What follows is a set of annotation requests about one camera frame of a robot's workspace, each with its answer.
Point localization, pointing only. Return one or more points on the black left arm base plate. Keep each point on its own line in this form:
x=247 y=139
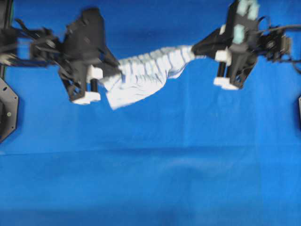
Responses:
x=8 y=110

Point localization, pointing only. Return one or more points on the black frame post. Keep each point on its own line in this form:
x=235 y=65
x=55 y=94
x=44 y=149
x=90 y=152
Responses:
x=6 y=13

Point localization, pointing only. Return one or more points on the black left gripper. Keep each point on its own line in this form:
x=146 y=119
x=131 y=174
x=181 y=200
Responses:
x=84 y=46

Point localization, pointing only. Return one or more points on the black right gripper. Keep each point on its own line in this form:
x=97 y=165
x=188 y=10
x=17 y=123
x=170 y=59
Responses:
x=233 y=45

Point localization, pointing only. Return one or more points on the white blue striped towel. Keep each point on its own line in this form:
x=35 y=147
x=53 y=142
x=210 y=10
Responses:
x=143 y=75

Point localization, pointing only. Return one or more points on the blue table cloth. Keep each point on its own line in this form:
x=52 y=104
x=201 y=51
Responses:
x=192 y=154

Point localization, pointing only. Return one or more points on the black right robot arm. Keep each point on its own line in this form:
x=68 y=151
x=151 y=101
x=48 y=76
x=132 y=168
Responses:
x=274 y=44

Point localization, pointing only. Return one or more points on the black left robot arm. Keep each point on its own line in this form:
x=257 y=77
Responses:
x=24 y=47

